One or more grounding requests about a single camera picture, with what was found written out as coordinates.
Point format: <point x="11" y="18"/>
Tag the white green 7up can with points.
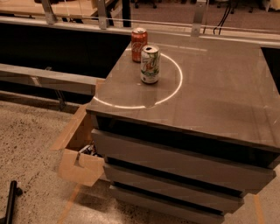
<point x="150" y="57"/>

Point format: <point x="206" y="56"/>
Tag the red soda can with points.
<point x="139" y="39"/>

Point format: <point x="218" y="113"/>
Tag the grey drawer cabinet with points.
<point x="201" y="138"/>

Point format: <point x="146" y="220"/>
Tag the open cardboard box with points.
<point x="74" y="165"/>

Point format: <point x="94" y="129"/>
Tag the black metal leg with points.
<point x="13" y="193"/>

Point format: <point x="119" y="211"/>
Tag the metal railing frame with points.
<point x="81" y="15"/>

